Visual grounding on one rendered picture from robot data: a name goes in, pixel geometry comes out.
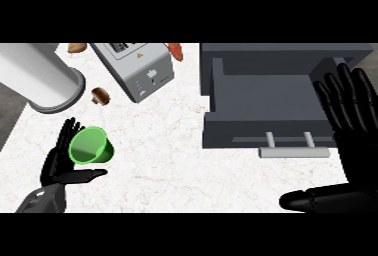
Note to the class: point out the tan potato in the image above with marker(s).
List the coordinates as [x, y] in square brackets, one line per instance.
[77, 47]

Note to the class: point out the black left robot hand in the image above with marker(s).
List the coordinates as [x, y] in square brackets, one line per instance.
[55, 165]

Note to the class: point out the orange carrot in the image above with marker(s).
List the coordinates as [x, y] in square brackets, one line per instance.
[176, 51]

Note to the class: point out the brown mushroom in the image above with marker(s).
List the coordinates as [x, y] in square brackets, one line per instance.
[100, 95]

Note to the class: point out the green cup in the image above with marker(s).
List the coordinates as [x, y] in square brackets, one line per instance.
[90, 146]

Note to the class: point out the white cylindrical appliance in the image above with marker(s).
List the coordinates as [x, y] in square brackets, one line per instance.
[37, 78]

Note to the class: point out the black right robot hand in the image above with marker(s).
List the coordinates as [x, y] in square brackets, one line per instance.
[354, 133]

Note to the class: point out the grey toaster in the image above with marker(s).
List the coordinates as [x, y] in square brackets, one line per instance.
[137, 70]

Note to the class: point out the dark grey open drawer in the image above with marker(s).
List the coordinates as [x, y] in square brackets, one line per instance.
[273, 96]

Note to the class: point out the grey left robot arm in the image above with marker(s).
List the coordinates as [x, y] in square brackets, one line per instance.
[43, 200]

